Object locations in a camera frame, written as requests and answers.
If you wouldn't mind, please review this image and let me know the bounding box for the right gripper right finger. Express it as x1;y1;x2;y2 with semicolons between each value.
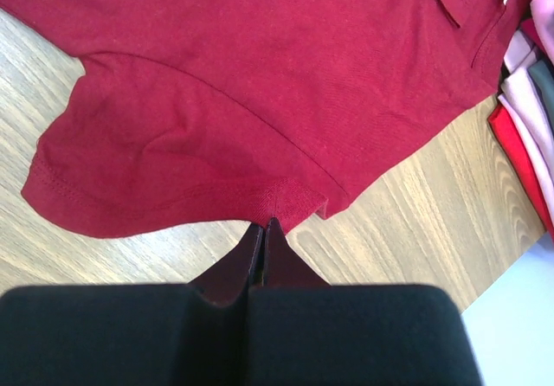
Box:
248;219;481;385

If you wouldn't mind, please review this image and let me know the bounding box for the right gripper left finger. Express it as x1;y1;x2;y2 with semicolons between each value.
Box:
1;225;264;385

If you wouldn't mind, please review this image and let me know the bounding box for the dark red t-shirt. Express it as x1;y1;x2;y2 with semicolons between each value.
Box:
1;0;529;238

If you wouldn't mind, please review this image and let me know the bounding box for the folded bright red t-shirt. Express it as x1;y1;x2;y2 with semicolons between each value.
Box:
488;105;553;234

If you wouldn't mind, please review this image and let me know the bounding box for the folded mauve t-shirt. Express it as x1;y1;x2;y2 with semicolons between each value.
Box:
501;30;553;182

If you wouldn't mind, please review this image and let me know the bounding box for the folded magenta t-shirt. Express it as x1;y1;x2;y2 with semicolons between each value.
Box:
519;18;542;48

